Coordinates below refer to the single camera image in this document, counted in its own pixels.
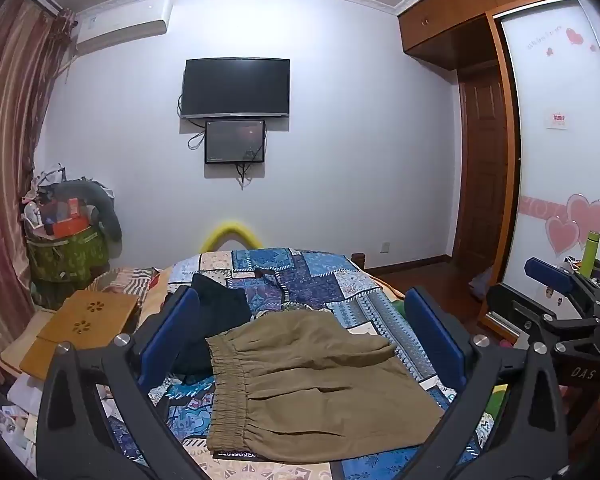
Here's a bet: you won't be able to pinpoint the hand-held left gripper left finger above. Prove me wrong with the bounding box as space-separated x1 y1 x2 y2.
35 286 217 480

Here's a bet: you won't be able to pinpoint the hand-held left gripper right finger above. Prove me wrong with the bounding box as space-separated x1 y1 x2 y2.
330 287 571 480

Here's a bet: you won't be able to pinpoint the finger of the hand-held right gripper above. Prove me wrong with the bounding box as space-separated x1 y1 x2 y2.
480 284 600 348
524 257 600 322

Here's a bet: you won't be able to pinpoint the olive green pants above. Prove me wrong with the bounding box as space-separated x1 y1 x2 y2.
205 310 446 464

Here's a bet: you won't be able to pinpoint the black pants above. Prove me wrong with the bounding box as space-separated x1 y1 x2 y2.
135 272 253 376

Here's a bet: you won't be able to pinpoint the green bottle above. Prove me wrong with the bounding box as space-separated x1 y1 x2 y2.
579 230 600 279

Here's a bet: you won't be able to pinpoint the grey cloth bundle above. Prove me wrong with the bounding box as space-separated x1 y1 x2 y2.
467 266 497 305

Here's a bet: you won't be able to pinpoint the striped folded cloth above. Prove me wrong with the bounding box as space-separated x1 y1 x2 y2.
99 267 157 307

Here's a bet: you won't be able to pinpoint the wooden laptop tray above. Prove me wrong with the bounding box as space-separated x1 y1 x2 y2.
19 290 140 382

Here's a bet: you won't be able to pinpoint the white heart-sticker sliding door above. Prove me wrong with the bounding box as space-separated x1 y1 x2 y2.
497 0 600 303

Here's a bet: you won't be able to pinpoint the yellow curved cushion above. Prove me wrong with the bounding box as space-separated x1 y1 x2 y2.
201 219 264 251

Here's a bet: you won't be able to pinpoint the blue patchwork bed sheet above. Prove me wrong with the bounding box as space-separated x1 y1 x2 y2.
100 246 496 480

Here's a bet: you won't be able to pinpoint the brown wooden door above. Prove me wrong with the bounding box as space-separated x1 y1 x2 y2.
457 62 515 262

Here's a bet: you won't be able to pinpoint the green patterned storage bag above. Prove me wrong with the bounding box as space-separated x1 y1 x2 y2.
26 227 110 307

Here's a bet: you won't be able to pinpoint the orange box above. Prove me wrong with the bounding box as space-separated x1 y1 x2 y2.
45 217 89 239

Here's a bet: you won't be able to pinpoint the white crumpled papers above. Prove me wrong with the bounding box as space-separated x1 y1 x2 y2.
0 370 48 463

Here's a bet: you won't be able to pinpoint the striped red curtain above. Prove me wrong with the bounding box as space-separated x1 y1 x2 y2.
0 0 77 376

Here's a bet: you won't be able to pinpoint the white air conditioner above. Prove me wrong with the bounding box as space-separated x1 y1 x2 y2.
72 0 174 56

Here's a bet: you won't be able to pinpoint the black hanging cable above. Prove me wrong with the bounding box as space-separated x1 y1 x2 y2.
234 132 268 191

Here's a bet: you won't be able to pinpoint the small black wall monitor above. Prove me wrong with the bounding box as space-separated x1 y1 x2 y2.
204 119 266 165

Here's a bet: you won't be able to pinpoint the wall-mounted black television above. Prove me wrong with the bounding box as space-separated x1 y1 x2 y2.
179 58 291 120

